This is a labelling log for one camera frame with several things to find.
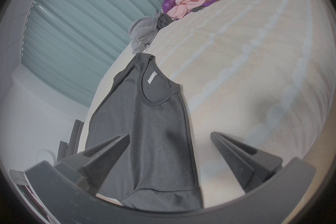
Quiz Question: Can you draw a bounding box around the white round disc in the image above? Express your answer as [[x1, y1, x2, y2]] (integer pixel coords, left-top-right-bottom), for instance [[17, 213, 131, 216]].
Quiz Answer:
[[35, 149, 54, 163]]

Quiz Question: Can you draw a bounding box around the black T-shirt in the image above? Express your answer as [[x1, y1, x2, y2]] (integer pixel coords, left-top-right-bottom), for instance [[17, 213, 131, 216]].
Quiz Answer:
[[85, 54, 205, 212]]

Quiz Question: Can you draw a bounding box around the black shiny garment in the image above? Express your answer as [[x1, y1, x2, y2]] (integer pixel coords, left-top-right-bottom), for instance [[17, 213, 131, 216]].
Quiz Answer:
[[156, 13, 175, 29]]

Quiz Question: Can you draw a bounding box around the bed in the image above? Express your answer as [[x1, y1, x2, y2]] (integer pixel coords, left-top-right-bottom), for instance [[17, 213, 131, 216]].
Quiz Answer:
[[79, 0, 335, 209]]

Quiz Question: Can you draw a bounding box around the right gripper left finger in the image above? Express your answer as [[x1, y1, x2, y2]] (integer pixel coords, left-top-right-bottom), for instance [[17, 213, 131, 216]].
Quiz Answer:
[[55, 134, 130, 189]]

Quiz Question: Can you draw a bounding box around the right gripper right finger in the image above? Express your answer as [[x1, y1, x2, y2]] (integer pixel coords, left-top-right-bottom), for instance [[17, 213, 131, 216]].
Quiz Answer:
[[211, 132, 284, 189]]

